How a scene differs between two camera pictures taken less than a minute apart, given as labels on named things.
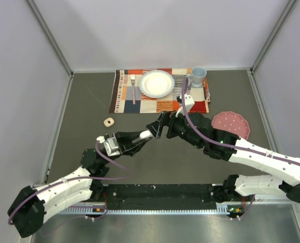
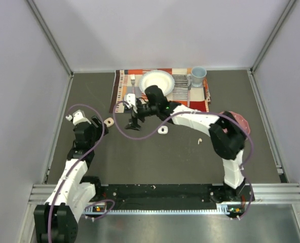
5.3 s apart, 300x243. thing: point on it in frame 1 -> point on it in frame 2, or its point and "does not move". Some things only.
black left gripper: x=126 y=147 -> x=98 y=129
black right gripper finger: x=157 y=126 -> x=133 y=126
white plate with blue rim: x=156 y=84 does not move
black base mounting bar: x=161 y=196 does not move
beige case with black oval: x=109 y=122 does not move
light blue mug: x=196 y=78 does not move
